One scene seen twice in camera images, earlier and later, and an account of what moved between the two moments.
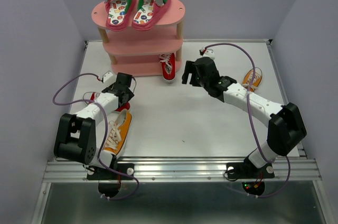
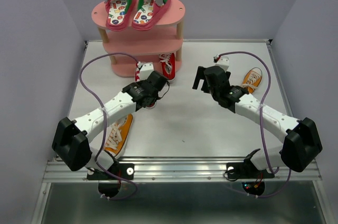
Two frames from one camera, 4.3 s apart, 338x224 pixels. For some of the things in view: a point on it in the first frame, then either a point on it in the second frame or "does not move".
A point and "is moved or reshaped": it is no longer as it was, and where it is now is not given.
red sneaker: [125, 106] is moved or reshaped
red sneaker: [168, 63] does not move
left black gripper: [130, 94] → [139, 83]
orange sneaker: [118, 134] does not move
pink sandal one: [152, 2] does not move
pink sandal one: [120, 8] does not move
